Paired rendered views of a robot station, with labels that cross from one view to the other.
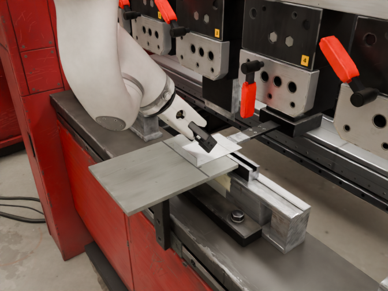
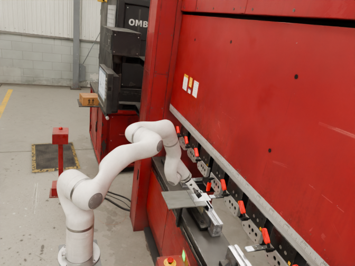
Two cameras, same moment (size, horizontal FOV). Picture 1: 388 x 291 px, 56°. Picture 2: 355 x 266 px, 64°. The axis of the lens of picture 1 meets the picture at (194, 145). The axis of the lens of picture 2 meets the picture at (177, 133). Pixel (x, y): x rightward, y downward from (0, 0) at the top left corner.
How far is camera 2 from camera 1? 119 cm
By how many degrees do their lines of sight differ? 16
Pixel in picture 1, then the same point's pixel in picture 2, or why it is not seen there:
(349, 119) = (225, 199)
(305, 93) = (220, 189)
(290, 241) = (214, 233)
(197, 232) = (188, 222)
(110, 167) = (167, 193)
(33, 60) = not seen: hidden behind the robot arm
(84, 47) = (169, 166)
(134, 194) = (171, 203)
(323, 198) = not seen: hidden behind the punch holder
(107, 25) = (176, 163)
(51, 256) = (128, 227)
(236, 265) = (195, 235)
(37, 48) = not seen: hidden behind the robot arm
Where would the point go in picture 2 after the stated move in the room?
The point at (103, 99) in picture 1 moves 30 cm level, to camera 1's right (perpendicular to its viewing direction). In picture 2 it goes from (170, 177) to (221, 192)
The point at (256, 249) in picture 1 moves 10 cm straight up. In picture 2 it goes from (204, 233) to (206, 220)
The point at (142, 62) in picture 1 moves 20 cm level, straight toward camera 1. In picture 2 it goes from (183, 169) to (178, 186)
